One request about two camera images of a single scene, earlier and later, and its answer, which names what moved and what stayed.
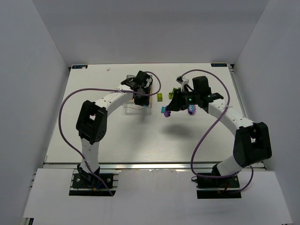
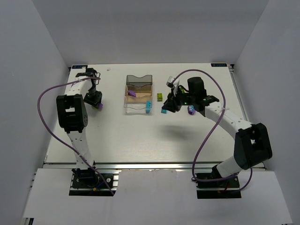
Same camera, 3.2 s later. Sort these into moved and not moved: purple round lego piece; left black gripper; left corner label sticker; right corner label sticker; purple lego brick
Moved: purple lego brick; left black gripper
Not moved: purple round lego piece; right corner label sticker; left corner label sticker
